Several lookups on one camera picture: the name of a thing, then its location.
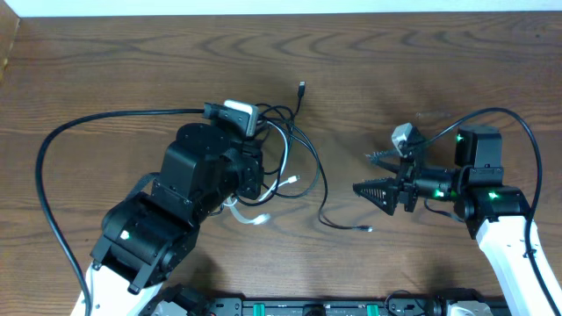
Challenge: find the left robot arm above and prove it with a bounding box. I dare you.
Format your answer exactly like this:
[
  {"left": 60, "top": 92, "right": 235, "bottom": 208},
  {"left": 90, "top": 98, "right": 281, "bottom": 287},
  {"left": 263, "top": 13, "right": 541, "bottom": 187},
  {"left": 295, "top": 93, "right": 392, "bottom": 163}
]
[{"left": 72, "top": 100, "right": 264, "bottom": 315}]

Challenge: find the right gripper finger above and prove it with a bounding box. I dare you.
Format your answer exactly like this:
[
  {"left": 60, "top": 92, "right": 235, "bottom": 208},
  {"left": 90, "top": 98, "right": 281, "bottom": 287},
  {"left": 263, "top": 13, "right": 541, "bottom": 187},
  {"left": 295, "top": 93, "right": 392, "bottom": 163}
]
[
  {"left": 352, "top": 177, "right": 399, "bottom": 216},
  {"left": 366, "top": 149, "right": 402, "bottom": 174}
]

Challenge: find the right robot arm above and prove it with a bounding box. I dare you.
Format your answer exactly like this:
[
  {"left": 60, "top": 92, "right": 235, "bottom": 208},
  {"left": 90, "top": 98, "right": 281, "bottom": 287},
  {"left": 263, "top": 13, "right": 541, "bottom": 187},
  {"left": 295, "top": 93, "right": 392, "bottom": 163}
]
[{"left": 353, "top": 123, "right": 561, "bottom": 315}]

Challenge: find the black USB cable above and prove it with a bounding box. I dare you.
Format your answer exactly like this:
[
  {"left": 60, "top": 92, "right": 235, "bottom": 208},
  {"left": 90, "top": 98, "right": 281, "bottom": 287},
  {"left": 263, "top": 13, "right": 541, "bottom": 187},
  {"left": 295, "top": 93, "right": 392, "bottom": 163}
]
[{"left": 234, "top": 81, "right": 374, "bottom": 233}]

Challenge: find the white USB cable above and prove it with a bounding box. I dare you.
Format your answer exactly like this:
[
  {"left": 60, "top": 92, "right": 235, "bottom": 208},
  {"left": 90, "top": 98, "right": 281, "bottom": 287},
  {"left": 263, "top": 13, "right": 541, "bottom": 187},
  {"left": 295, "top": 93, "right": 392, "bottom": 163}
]
[{"left": 223, "top": 120, "right": 301, "bottom": 226}]

